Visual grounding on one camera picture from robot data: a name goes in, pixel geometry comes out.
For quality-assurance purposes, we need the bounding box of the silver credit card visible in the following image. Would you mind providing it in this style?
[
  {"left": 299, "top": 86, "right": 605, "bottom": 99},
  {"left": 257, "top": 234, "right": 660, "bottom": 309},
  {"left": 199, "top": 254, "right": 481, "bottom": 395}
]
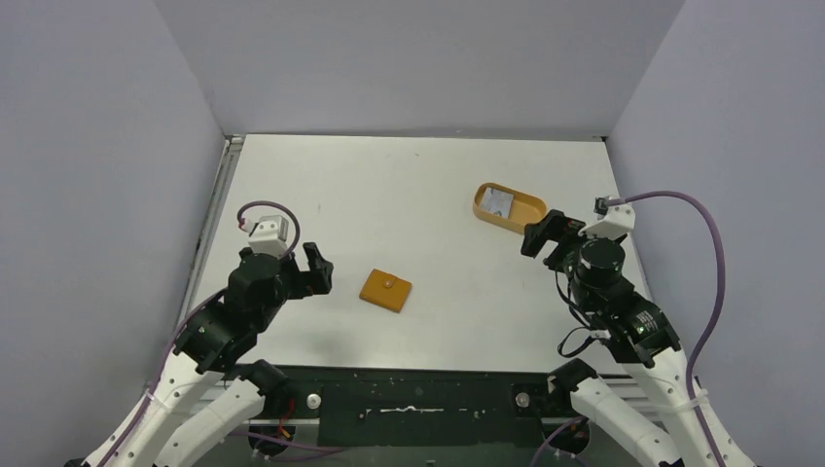
[{"left": 479, "top": 187, "right": 515, "bottom": 219}]

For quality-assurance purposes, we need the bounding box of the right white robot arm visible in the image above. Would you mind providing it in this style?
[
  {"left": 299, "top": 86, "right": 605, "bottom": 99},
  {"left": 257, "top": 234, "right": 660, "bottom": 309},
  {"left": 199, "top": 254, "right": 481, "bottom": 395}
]
[{"left": 520, "top": 204, "right": 755, "bottom": 466}]

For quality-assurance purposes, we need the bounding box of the yellow leather card holder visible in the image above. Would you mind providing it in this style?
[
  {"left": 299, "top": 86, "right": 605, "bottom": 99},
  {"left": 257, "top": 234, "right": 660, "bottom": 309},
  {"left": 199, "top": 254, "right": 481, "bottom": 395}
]
[{"left": 359, "top": 269, "right": 412, "bottom": 313}]

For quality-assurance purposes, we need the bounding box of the orange oval tray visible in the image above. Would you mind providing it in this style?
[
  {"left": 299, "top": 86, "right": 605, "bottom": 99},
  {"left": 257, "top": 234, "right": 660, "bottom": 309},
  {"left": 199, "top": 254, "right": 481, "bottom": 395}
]
[{"left": 472, "top": 182, "right": 548, "bottom": 234}]

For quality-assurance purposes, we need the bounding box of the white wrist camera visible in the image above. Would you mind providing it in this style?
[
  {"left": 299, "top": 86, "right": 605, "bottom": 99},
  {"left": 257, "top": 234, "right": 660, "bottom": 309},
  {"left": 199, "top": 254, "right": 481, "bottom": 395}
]
[
  {"left": 248, "top": 215, "right": 290, "bottom": 258},
  {"left": 578, "top": 199, "right": 636, "bottom": 240}
]

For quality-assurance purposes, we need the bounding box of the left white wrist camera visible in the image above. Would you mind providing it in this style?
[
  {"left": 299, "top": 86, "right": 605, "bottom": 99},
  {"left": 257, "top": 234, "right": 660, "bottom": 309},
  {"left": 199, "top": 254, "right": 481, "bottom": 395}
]
[{"left": 248, "top": 215, "right": 290, "bottom": 258}]

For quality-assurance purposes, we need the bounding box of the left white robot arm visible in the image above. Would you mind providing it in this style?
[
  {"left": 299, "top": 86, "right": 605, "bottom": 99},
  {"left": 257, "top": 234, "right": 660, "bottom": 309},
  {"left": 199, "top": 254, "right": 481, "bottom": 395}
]
[{"left": 67, "top": 242, "right": 334, "bottom": 466}]

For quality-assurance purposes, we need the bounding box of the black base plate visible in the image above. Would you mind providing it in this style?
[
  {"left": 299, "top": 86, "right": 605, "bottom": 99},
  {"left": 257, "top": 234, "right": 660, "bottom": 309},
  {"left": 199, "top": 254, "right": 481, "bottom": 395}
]
[{"left": 158, "top": 364, "right": 646, "bottom": 452}]

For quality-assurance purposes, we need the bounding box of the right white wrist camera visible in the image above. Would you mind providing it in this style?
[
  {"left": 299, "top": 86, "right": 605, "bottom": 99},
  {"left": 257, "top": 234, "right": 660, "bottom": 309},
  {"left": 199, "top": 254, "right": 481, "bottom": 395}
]
[{"left": 578, "top": 199, "right": 636, "bottom": 240}]

